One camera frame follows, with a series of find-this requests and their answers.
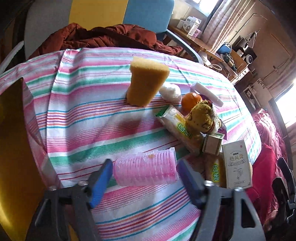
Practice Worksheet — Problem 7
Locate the white tall carton box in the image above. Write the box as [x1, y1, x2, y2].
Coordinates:
[222, 140, 252, 189]

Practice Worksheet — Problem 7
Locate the green medicine box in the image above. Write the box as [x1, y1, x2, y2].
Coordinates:
[202, 133, 225, 156]

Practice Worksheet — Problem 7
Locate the pink hair roller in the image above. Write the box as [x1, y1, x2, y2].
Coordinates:
[113, 147, 179, 186]

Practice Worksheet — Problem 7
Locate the yellow green snack packet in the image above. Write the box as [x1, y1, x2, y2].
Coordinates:
[156, 105, 204, 156]

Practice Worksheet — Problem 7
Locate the yellow patterned sock roll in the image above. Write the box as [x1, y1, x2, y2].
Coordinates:
[185, 100, 222, 134]

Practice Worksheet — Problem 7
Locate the white foam block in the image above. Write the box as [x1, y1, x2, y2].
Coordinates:
[191, 82, 224, 107]

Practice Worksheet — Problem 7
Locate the white plastic bag ball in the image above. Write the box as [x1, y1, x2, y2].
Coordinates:
[159, 82, 182, 103]

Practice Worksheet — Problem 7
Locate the yellow sponge block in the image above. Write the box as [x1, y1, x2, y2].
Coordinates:
[126, 56, 170, 107]

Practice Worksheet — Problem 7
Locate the red quilt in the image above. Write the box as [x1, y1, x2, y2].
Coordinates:
[246, 109, 287, 224]

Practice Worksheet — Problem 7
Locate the gold storage box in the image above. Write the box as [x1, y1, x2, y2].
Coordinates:
[1, 77, 62, 240]

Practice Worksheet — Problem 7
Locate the orange tangerine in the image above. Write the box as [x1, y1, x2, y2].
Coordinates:
[181, 92, 203, 113]

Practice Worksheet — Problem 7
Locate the striped bed sheet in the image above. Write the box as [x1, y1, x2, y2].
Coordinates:
[1, 47, 261, 240]

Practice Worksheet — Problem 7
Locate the wooden desk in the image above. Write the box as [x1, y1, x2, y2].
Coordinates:
[168, 25, 250, 85]

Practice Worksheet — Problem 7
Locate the blue round chair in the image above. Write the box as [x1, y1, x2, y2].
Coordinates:
[216, 43, 232, 55]

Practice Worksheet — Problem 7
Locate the pink small box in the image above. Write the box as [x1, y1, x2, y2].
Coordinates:
[193, 29, 203, 38]

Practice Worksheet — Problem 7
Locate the white product box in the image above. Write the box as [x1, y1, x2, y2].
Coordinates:
[183, 16, 201, 37]

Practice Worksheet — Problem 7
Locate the dark red jacket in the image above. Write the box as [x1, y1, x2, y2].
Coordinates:
[29, 23, 184, 59]

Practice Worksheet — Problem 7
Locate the blue yellow grey armchair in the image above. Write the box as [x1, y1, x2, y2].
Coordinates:
[1, 1, 203, 72]

